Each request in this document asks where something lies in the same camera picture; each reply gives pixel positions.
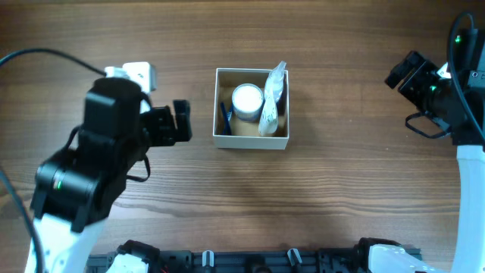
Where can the white tube with gold cap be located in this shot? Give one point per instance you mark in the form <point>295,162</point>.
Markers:
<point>269,119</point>

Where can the blue spray bottle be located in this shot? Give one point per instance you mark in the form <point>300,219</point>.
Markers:
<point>275,82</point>

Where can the white round jar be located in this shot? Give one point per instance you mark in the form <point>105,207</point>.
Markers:
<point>247,102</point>

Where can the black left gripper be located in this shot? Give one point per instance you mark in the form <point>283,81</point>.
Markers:
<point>168,129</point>

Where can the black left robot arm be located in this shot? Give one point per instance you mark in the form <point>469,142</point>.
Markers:
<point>76,188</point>

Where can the blue toothbrush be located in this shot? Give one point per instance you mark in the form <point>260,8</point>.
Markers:
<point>229,121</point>

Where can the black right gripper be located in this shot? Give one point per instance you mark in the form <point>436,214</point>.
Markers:
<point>423,70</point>

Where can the blue razor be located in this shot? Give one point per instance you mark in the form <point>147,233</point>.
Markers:
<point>223,111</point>

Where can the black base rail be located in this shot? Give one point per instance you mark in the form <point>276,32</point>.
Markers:
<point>321,261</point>

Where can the white cardboard box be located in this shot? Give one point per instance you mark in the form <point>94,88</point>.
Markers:
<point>245,135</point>

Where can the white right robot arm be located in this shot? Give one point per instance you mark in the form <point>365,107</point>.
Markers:
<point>465,69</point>

